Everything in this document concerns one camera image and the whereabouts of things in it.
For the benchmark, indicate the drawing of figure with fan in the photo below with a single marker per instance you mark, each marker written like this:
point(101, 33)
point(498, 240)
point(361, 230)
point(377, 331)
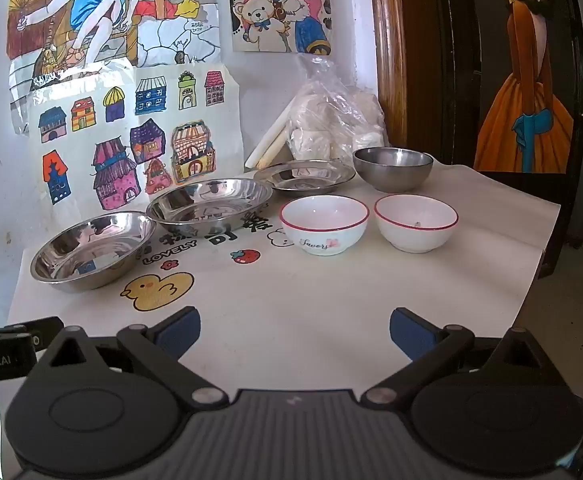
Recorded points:
point(96, 10)

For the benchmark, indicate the steel bowl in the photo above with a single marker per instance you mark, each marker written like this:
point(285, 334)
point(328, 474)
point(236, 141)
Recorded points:
point(394, 178)

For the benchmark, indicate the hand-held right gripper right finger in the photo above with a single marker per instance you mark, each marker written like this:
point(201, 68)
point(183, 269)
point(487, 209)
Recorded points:
point(411, 332)

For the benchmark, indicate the cream stick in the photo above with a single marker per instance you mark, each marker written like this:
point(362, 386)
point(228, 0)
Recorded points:
point(273, 152)

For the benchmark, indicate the white printed tablecloth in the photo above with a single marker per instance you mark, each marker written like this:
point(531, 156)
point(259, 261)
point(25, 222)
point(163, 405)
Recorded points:
point(321, 300)

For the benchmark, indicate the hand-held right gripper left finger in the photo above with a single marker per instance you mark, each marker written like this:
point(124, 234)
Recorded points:
point(181, 332)

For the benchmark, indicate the dark metal bowl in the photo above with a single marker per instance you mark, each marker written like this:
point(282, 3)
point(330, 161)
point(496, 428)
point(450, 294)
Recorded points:
point(291, 178)

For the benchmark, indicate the painting of orange dress figure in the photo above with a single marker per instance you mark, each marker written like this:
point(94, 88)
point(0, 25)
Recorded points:
point(521, 110)

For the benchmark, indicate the clear bag of white buns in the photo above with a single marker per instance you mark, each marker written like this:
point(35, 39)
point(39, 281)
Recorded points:
point(321, 125)

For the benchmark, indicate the drawing of figure with teddy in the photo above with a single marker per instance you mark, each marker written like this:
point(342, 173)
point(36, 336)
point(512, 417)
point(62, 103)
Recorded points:
point(276, 5)

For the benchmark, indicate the colourful houses drawing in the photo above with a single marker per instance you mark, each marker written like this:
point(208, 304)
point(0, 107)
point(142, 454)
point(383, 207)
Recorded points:
point(121, 125)

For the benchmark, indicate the white bowl with pink print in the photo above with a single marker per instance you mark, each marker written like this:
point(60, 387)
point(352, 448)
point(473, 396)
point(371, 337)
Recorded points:
point(321, 240)

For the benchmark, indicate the white stick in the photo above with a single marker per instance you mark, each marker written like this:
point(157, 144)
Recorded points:
point(271, 135)

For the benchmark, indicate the steel plate with blue sticker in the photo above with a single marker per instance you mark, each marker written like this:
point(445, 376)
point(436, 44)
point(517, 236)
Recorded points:
point(93, 245)

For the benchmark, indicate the plain white red-rimmed bowl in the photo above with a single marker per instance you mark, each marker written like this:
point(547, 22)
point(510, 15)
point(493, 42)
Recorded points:
point(416, 237)

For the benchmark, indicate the wooden door frame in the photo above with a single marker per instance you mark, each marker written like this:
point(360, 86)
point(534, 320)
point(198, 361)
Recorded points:
point(396, 60)

